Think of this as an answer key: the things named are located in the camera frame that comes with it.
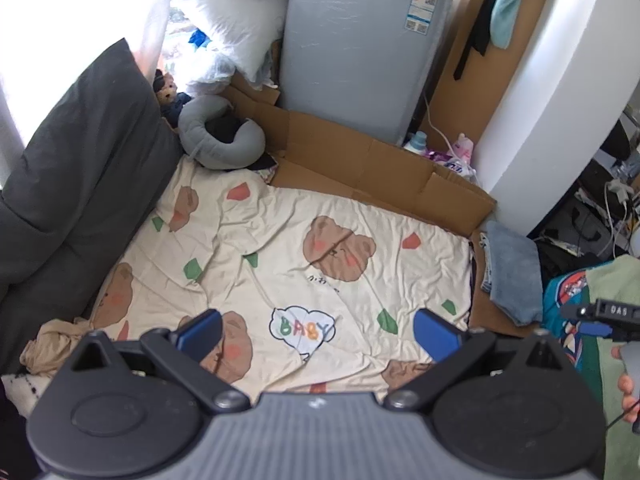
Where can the beige crumpled garment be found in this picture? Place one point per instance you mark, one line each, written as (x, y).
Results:
(50, 347)

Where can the bear print bed sheet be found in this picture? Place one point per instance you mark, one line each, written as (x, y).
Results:
(300, 260)

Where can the brown teddy bear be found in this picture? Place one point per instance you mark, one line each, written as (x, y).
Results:
(167, 92)

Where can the black cloth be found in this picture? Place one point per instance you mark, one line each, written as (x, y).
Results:
(227, 127)

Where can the clear plastic bag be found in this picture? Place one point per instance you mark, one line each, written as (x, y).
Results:
(200, 60)

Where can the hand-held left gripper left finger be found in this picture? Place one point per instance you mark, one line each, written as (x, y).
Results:
(200, 332)

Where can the flattened cardboard sheet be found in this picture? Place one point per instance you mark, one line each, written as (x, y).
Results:
(380, 175)

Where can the teal hanging towel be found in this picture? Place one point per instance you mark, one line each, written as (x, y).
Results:
(512, 5)

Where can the pink bottle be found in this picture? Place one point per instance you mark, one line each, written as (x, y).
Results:
(465, 147)

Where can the white power strip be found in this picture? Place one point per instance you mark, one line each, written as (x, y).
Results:
(620, 189)

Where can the white pillow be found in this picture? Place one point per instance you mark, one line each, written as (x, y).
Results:
(230, 15)

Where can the teal cartoon print cloth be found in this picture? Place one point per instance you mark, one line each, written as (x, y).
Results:
(562, 295)

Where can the white spotted fluffy cloth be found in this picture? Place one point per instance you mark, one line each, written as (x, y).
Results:
(22, 390)

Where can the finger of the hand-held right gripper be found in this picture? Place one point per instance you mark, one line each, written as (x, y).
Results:
(577, 311)
(596, 330)

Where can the person's right hand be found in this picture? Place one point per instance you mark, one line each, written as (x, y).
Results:
(627, 387)

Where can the detergent bottle blue cap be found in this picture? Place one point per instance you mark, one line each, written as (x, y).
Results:
(417, 142)

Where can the black backpack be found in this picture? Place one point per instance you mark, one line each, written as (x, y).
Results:
(565, 260)

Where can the green cloth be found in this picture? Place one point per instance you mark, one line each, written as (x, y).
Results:
(617, 280)

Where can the blue denim pants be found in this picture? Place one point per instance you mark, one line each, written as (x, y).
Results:
(515, 270)

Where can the grey neck pillow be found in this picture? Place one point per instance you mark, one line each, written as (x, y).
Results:
(220, 152)

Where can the purple white detergent bag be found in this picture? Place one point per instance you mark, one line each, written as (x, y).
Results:
(450, 164)

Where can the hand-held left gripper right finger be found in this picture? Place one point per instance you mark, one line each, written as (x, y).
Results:
(435, 335)

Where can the floral patterned cloth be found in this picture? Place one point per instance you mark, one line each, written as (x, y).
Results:
(267, 174)

